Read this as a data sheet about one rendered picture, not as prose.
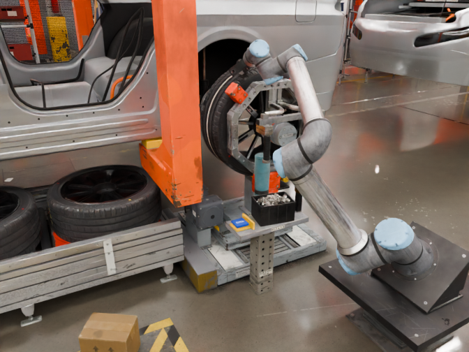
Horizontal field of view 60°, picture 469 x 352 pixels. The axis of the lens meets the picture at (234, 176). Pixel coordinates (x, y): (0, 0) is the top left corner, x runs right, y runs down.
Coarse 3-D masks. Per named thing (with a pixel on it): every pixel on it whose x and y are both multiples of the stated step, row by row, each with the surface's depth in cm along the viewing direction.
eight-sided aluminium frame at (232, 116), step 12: (252, 84) 223; (264, 84) 222; (276, 84) 225; (288, 84) 229; (252, 96) 221; (240, 108) 220; (228, 120) 224; (300, 120) 249; (228, 132) 227; (300, 132) 252; (228, 144) 230; (240, 156) 232; (252, 168) 241
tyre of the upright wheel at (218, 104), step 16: (224, 80) 235; (240, 80) 224; (256, 80) 228; (208, 96) 239; (224, 96) 224; (224, 112) 226; (208, 128) 236; (224, 128) 230; (208, 144) 246; (224, 144) 233; (224, 160) 238
